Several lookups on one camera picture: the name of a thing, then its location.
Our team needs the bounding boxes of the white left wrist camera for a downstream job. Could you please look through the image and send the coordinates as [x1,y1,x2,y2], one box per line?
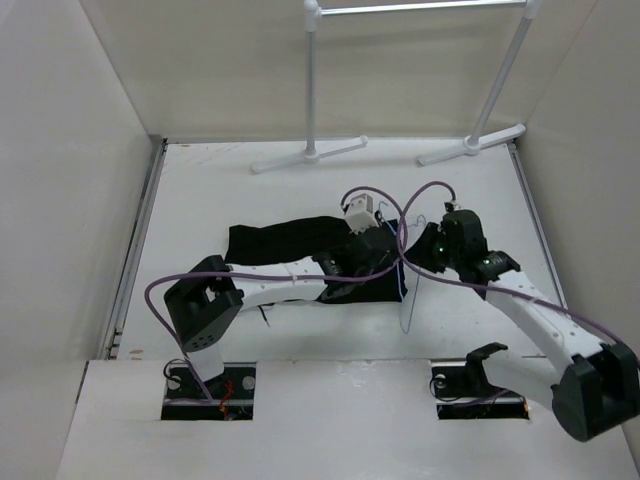
[343,193,378,234]

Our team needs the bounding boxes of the light blue wire hanger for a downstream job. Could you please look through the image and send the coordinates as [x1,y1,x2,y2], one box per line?
[377,199,427,334]

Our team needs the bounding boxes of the white garment rack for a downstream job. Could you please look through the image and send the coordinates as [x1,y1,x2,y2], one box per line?
[249,0,543,174]

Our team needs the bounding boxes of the black trousers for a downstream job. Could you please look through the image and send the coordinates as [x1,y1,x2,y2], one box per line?
[225,216,408,305]

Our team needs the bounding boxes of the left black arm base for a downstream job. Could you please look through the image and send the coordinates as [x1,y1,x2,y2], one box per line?
[160,359,257,421]

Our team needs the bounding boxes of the left aluminium table rail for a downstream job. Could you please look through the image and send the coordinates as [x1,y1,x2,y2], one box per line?
[96,135,167,360]

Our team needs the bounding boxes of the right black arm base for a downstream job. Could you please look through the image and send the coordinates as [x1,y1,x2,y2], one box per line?
[429,342,529,421]

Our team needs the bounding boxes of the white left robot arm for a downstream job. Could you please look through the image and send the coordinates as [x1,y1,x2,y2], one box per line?
[164,227,397,399]

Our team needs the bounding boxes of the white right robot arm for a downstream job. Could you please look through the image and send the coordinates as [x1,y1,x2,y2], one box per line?
[407,210,639,442]

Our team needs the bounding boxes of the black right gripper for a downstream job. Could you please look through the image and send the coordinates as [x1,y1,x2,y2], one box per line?
[401,222,463,274]

